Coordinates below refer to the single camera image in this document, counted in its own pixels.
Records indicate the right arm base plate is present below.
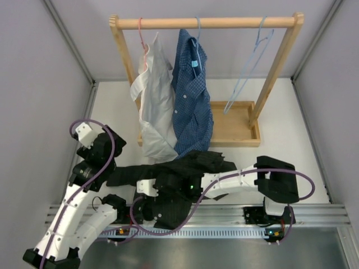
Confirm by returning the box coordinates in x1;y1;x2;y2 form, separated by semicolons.
243;206;293;227

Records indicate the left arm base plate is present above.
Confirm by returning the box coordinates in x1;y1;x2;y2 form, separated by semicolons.
117;206;145;225

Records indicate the aluminium mounting rail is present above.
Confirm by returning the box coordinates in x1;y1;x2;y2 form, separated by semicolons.
44;203;350;225

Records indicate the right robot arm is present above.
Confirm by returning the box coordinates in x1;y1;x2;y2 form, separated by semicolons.
154;156;300;229

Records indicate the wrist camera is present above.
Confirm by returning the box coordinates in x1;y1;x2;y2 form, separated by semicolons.
75;122;98;149
136;179;158;197

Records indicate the blue wire hanger middle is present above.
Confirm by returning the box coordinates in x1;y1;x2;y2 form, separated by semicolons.
191;16;202;77

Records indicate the light blue wire hanger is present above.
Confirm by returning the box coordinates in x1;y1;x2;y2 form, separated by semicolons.
223;16;274;114

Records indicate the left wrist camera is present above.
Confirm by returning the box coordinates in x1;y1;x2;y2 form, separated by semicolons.
75;122;98;149

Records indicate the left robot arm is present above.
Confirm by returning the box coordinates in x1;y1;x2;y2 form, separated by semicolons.
22;122;127;268

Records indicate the wooden clothes rack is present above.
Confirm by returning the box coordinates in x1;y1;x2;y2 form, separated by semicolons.
109;12;305;147

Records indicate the blue checked shirt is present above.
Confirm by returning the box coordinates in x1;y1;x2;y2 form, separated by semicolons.
172;29;214;158

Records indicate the black pinstripe shirt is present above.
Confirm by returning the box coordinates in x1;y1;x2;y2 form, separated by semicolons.
107;150;237;230

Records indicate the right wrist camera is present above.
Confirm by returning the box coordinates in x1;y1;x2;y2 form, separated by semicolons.
136;179;158;197

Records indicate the slotted cable duct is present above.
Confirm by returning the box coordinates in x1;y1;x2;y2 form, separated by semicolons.
99;227;282;239

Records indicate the white shirt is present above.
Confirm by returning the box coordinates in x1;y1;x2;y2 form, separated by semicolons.
130;33;178;162

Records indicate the pink wire hanger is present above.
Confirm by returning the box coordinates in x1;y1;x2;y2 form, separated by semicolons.
137;17;148;71

